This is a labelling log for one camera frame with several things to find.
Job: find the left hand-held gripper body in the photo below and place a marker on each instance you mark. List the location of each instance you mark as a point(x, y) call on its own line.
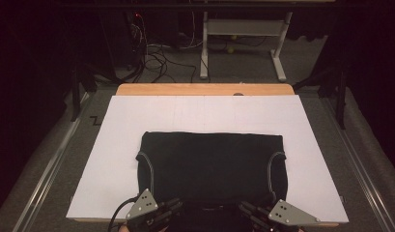
point(143, 206)

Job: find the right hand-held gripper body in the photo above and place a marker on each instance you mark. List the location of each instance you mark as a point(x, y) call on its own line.
point(288, 214)

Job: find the black knit vest grey trim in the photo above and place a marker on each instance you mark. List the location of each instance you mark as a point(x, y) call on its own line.
point(211, 167)

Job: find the person's left hand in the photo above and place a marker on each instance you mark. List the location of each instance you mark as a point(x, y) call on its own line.
point(122, 229)

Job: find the white board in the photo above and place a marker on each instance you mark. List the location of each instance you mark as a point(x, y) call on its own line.
point(201, 112)

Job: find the wooden table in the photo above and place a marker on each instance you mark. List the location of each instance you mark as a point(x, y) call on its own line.
point(172, 89)

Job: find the black metal stand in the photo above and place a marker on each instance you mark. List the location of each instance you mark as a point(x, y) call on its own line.
point(340, 103)
point(76, 93)

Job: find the yellow tennis ball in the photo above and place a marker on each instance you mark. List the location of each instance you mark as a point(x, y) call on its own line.
point(230, 50)

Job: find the dark equipment with red light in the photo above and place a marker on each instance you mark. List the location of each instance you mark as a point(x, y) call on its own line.
point(135, 38)

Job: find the metal floor rail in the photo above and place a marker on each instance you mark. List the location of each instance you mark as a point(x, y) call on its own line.
point(362, 174)
point(47, 174)

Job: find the white metal desk frame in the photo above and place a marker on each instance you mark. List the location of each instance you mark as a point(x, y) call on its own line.
point(243, 27)

